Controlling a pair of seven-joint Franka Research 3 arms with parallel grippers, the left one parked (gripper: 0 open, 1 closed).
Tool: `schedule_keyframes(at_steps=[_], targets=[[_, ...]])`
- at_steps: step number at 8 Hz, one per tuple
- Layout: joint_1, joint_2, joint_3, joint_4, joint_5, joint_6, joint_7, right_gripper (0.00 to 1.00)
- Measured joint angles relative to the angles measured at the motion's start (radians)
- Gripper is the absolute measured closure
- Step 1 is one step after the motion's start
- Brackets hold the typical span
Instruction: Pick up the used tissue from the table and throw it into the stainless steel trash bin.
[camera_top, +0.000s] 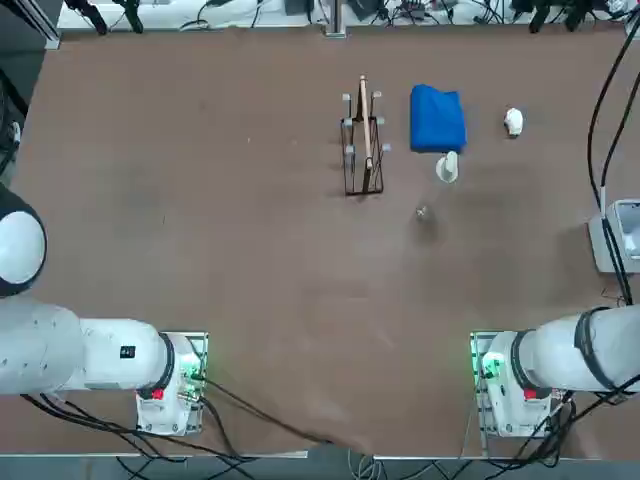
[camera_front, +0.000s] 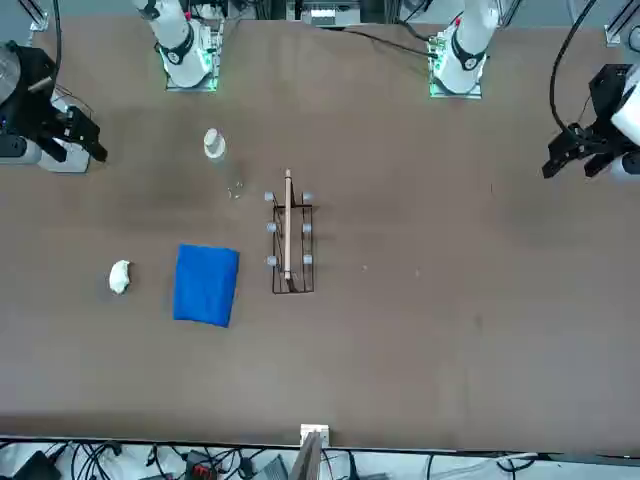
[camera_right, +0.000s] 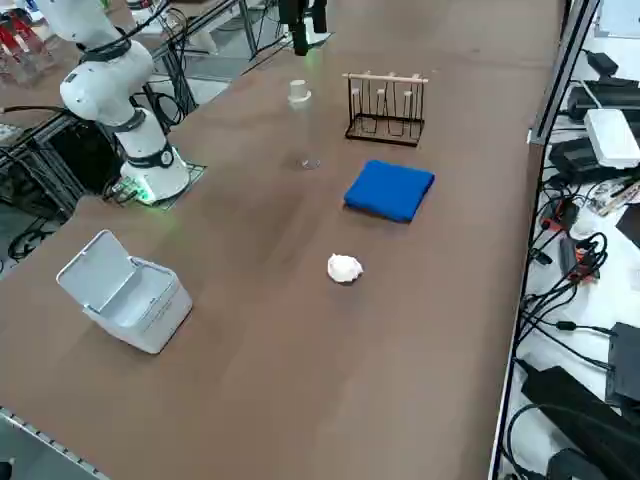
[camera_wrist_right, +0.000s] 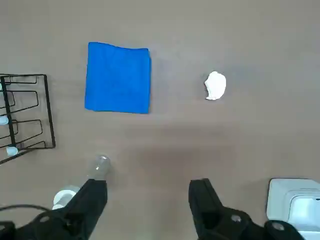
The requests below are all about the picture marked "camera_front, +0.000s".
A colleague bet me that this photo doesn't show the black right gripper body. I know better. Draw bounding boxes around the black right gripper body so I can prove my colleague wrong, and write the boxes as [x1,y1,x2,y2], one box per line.
[0,43,69,149]

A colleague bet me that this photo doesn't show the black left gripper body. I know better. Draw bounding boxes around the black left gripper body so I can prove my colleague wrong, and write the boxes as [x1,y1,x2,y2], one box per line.
[588,63,633,132]

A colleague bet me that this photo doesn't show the white tissue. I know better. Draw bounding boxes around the white tissue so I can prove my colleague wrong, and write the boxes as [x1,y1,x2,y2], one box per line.
[108,259,134,297]

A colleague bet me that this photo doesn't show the clear bottle with white cap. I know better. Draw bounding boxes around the clear bottle with white cap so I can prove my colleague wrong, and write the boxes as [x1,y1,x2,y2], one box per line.
[202,127,246,201]

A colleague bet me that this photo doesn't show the folded blue cloth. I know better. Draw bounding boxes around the folded blue cloth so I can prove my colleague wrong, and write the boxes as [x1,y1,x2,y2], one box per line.
[172,243,241,329]

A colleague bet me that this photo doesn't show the black power adapter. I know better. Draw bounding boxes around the black power adapter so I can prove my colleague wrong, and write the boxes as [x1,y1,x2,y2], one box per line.
[12,449,62,480]

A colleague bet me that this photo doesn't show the red and black connector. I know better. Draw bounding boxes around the red and black connector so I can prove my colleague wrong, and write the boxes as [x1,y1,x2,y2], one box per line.
[184,449,222,479]

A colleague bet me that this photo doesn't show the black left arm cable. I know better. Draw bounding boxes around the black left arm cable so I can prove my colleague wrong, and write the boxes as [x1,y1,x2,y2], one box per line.
[549,0,601,133]

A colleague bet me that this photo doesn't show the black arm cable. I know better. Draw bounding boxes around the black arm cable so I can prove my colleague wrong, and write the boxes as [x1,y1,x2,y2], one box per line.
[47,0,64,84]
[549,0,601,133]

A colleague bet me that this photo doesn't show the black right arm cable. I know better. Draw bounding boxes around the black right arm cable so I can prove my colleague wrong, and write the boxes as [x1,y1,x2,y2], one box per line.
[47,0,64,84]

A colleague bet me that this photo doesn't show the black cable on table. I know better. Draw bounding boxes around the black cable on table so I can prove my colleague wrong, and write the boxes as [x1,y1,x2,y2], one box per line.
[309,22,437,57]

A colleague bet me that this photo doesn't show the aluminium camera post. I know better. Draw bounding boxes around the aluminium camera post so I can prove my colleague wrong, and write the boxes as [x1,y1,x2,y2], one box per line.
[289,423,333,480]

